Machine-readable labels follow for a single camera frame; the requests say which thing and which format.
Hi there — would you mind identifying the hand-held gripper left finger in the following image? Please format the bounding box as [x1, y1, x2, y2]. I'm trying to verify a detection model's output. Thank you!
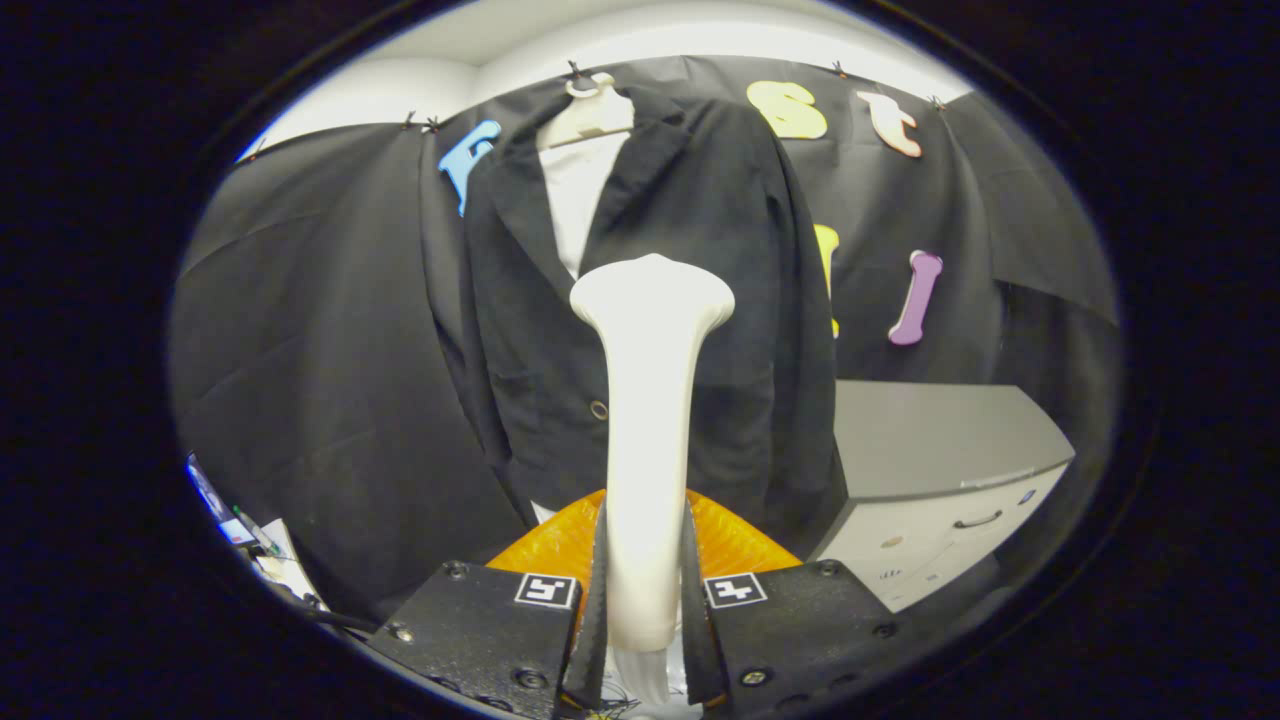
[365, 490, 609, 720]

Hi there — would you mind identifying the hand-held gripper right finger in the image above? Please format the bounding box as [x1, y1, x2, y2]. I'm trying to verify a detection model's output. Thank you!
[680, 490, 901, 713]

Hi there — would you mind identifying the black suit jacket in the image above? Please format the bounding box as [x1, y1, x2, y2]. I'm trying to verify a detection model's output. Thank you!
[462, 85, 849, 561]

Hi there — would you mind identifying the white shirt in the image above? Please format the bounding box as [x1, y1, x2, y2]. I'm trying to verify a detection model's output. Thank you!
[530, 130, 633, 527]

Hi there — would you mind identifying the white paper sheet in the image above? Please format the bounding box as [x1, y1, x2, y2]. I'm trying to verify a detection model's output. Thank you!
[250, 518, 323, 603]

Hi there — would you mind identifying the grey cabinet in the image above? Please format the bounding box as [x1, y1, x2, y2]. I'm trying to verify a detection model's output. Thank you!
[808, 380, 1077, 613]

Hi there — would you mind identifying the computer monitor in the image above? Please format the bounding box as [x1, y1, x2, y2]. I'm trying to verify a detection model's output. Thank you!
[185, 453, 259, 547]

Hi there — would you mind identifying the black backdrop cloth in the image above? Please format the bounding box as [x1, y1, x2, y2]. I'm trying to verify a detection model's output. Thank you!
[945, 92, 1121, 401]
[168, 55, 1001, 621]

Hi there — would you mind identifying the cream plastic hanger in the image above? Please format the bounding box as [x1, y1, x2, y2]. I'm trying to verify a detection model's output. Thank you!
[536, 72, 637, 152]

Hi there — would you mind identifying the row of black cloth clips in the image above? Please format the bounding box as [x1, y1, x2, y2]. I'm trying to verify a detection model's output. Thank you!
[400, 60, 947, 133]

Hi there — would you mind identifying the black cable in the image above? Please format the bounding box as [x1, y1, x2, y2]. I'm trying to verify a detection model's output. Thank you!
[298, 592, 383, 639]

